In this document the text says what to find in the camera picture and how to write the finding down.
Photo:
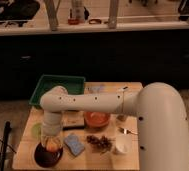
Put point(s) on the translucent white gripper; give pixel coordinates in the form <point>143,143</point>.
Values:
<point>50,134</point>

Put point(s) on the orange yellow apple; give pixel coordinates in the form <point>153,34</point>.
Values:
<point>52,146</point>

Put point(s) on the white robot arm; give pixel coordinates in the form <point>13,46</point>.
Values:
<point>163,134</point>

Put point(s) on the small green bowl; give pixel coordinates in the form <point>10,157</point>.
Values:
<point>36,131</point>

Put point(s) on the dark purple bowl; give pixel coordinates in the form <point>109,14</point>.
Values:
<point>45,158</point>

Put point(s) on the orange bowl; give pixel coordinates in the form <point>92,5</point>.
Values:
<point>96,119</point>

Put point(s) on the blue sponge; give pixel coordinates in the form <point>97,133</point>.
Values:
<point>74,144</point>

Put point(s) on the wooden block with black base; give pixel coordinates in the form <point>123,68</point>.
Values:
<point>73,120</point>

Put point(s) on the black stand pole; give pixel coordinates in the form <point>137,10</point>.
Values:
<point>3,149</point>

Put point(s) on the green plastic tray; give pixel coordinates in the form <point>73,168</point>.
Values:
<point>73,84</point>

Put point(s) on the bunch of dark grapes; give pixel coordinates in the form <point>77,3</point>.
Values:
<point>102,144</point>

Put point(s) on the light blue cloth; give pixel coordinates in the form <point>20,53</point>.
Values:
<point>96,89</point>

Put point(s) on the white cup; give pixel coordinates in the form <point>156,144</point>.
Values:
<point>123,144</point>

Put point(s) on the dark metal cup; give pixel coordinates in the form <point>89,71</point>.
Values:
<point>122,118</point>

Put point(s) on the silver fork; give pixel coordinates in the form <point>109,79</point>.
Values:
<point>126,131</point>

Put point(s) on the white bottle on shelf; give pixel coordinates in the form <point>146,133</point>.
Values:
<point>78,10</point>

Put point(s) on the black bag on shelf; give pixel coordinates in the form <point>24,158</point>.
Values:
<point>18,12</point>

